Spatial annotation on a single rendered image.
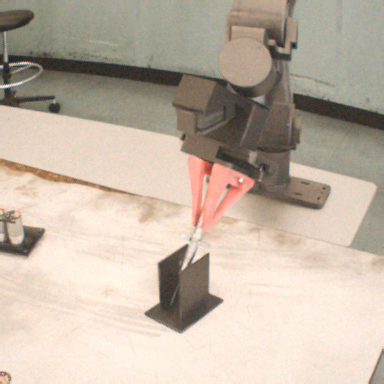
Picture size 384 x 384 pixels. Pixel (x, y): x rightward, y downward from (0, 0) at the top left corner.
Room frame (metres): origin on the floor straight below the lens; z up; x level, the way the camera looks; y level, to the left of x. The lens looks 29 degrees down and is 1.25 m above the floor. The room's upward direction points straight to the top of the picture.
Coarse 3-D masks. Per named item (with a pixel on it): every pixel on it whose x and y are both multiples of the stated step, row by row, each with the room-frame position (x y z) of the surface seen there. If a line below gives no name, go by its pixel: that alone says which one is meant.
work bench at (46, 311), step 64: (0, 192) 0.91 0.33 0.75; (64, 192) 0.91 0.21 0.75; (0, 256) 0.72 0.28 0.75; (64, 256) 0.73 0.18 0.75; (128, 256) 0.73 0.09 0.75; (256, 256) 0.73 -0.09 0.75; (320, 256) 0.73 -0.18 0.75; (0, 320) 0.58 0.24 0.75; (64, 320) 0.59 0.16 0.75; (128, 320) 0.59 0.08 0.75; (256, 320) 0.59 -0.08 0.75; (320, 320) 0.59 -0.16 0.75
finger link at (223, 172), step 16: (192, 144) 0.67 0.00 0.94; (208, 144) 0.66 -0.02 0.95; (208, 160) 0.66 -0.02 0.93; (224, 176) 0.63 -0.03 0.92; (240, 176) 0.65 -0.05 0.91; (208, 192) 0.64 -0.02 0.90; (240, 192) 0.66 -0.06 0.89; (208, 208) 0.63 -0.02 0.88; (224, 208) 0.65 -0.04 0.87; (208, 224) 0.64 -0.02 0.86
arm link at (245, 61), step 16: (240, 32) 0.66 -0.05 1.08; (256, 32) 0.65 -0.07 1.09; (288, 32) 0.73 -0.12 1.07; (224, 48) 0.65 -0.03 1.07; (240, 48) 0.65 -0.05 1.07; (256, 48) 0.64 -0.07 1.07; (272, 48) 0.70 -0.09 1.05; (288, 48) 0.72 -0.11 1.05; (224, 64) 0.64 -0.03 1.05; (240, 64) 0.64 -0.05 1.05; (256, 64) 0.63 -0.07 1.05; (272, 64) 0.64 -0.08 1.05; (240, 80) 0.63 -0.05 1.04; (256, 80) 0.63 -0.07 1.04; (272, 80) 0.66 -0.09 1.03; (256, 96) 0.67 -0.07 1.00
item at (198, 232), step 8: (200, 216) 0.64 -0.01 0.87; (200, 224) 0.64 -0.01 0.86; (192, 232) 0.64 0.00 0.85; (200, 232) 0.63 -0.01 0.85; (192, 240) 0.63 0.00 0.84; (200, 240) 0.63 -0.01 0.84; (192, 248) 0.63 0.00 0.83; (184, 256) 0.62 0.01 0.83; (192, 256) 0.62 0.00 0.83; (184, 264) 0.62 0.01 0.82
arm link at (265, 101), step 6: (276, 72) 0.71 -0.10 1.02; (276, 78) 0.71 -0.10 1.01; (228, 84) 0.71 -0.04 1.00; (276, 84) 0.71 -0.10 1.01; (270, 90) 0.70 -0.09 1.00; (276, 90) 0.71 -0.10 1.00; (240, 96) 0.69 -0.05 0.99; (264, 96) 0.69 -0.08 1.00; (270, 96) 0.70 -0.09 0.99; (252, 102) 0.69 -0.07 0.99; (258, 102) 0.68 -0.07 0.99; (264, 102) 0.69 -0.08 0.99; (270, 102) 0.70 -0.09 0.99; (270, 108) 0.70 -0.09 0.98
